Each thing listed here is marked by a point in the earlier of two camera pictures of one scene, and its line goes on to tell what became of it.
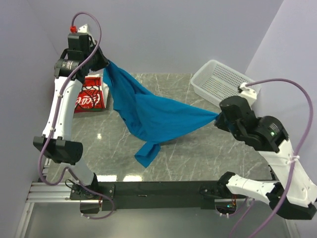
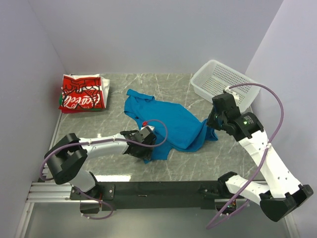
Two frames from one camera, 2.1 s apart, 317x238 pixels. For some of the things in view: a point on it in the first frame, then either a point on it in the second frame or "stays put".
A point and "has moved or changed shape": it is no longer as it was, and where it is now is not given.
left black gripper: x=103 y=62 → x=145 y=155
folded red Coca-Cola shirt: x=93 y=96 stays put
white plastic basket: x=217 y=80 stays put
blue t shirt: x=151 y=119 has moved or changed shape
